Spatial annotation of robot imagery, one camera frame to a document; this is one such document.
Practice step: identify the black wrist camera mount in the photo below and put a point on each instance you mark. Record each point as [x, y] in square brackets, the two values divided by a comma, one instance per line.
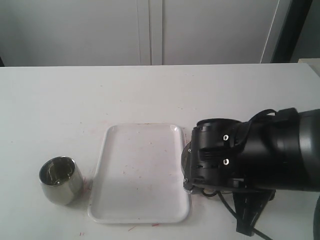
[248, 208]

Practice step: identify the white plastic tray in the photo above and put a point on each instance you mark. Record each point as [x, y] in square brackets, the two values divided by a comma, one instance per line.
[139, 179]

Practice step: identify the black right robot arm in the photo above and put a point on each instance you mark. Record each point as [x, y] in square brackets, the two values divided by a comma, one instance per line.
[273, 150]

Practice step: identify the white cabinet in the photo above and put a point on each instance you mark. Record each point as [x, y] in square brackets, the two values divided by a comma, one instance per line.
[139, 32]

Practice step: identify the silver metal cup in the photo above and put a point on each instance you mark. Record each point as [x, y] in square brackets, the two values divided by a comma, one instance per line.
[61, 180]

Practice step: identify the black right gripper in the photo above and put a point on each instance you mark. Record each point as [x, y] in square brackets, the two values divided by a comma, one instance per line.
[215, 145]

